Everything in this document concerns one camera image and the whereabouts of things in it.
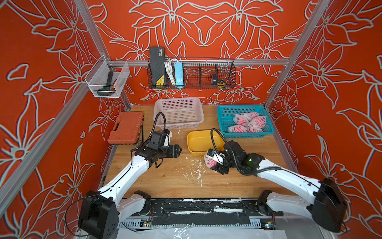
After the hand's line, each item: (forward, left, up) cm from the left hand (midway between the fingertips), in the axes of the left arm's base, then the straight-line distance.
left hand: (176, 148), depth 82 cm
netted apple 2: (+19, -38, -3) cm, 42 cm away
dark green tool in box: (+22, +40, +23) cm, 51 cm away
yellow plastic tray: (+12, -13, -11) cm, 21 cm away
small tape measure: (+39, -25, +17) cm, 50 cm away
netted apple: (-8, -18, +4) cm, 20 cm away
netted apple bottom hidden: (+19, -49, -3) cm, 52 cm away
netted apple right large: (+25, -53, -2) cm, 58 cm away
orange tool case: (+18, +38, -7) cm, 42 cm away
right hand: (-6, -20, -2) cm, 21 cm away
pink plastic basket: (+37, +2, -10) cm, 38 cm away
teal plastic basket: (+36, -33, -8) cm, 49 cm away
